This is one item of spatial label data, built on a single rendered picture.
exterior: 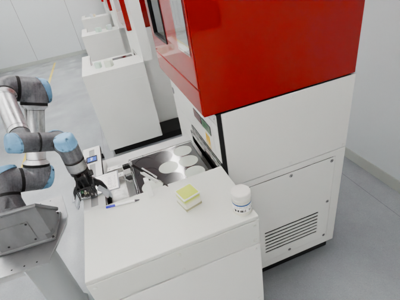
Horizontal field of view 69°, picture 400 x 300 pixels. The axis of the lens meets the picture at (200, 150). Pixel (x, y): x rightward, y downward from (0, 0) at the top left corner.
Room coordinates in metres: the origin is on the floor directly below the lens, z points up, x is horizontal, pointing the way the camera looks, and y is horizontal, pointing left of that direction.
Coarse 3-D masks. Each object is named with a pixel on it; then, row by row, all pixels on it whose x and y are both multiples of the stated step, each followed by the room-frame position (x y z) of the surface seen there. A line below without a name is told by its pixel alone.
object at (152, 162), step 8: (184, 144) 1.43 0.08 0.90; (160, 152) 1.38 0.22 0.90; (168, 152) 1.37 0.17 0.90; (192, 152) 1.32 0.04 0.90; (136, 160) 1.35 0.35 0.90; (144, 160) 1.34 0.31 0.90; (152, 160) 1.32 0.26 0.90; (160, 160) 1.31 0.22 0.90; (168, 160) 1.29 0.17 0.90; (176, 160) 1.28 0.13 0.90; (200, 160) 1.24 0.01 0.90; (152, 168) 1.24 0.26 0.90; (184, 168) 1.19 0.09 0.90; (136, 176) 1.20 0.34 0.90; (144, 176) 1.19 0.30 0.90; (160, 176) 1.17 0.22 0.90; (168, 176) 1.15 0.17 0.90; (176, 176) 1.14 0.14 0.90; (184, 176) 1.13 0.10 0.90
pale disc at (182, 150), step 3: (180, 147) 1.40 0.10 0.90; (183, 147) 1.40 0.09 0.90; (186, 147) 1.39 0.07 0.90; (189, 147) 1.38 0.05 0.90; (174, 150) 1.38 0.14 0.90; (177, 150) 1.38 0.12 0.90; (180, 150) 1.37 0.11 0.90; (183, 150) 1.36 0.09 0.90; (186, 150) 1.36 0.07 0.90; (189, 150) 1.35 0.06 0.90; (174, 153) 1.35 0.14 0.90; (177, 153) 1.35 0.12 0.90; (180, 153) 1.34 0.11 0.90; (183, 153) 1.34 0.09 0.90; (186, 153) 1.33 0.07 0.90
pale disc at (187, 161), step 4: (188, 156) 1.30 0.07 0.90; (192, 156) 1.29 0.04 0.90; (180, 160) 1.27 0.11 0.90; (184, 160) 1.27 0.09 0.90; (188, 160) 1.26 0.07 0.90; (192, 160) 1.25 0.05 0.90; (196, 160) 1.25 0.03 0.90; (180, 164) 1.24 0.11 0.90; (184, 164) 1.23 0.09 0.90; (188, 164) 1.22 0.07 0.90; (192, 164) 1.22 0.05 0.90
